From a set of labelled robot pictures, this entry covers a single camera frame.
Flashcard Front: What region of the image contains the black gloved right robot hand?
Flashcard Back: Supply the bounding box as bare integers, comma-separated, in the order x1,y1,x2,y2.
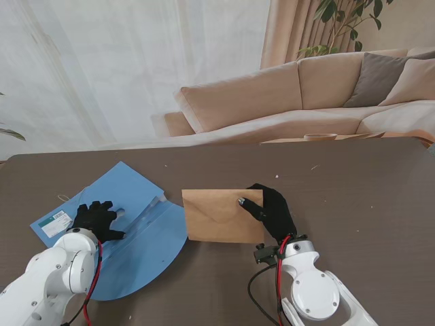
236,183,298,245

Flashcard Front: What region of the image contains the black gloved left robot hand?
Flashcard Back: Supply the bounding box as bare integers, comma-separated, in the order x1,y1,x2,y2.
69,200,126,244

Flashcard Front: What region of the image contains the blue plastic file folder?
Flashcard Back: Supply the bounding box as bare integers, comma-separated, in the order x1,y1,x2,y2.
29,161,190,302

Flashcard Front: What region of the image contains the brown kraft paper envelope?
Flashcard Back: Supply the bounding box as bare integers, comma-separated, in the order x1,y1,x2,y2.
181,188,266,245

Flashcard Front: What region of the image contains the light wooden side table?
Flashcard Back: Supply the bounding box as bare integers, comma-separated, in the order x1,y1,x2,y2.
260,131,387,145

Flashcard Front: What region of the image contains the beige fabric sofa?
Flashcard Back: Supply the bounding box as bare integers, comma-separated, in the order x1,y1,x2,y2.
164,49,435,143

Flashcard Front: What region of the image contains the dark green plant leaf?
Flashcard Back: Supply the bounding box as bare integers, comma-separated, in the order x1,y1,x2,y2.
0,91,27,142

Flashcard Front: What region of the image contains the white sheer curtain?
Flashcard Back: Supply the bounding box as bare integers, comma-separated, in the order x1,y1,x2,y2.
0,0,273,162

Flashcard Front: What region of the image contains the grey-brown sofa cushion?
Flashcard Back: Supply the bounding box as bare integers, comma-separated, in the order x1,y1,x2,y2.
343,52,419,109

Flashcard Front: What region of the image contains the beige pleated curtain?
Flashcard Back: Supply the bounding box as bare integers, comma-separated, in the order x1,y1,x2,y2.
260,0,351,71

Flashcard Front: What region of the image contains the beige sofa cushion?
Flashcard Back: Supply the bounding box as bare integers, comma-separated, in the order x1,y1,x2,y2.
377,57,435,107

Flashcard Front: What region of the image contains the green leafy houseplant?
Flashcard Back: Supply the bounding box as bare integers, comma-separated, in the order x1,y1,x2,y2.
295,0,395,60

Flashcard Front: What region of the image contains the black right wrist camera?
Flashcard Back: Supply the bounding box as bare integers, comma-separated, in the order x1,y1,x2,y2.
253,242,281,265

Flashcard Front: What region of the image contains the red left arm cable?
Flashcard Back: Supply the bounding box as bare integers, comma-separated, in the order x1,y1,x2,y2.
82,239,105,325

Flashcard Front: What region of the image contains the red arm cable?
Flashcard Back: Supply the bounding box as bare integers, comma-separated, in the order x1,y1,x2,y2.
82,239,105,325
275,236,293,326

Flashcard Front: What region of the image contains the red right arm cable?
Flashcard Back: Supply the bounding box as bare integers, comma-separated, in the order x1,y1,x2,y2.
275,236,293,326

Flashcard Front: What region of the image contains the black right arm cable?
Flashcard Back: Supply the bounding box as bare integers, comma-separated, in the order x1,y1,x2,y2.
247,264,283,326

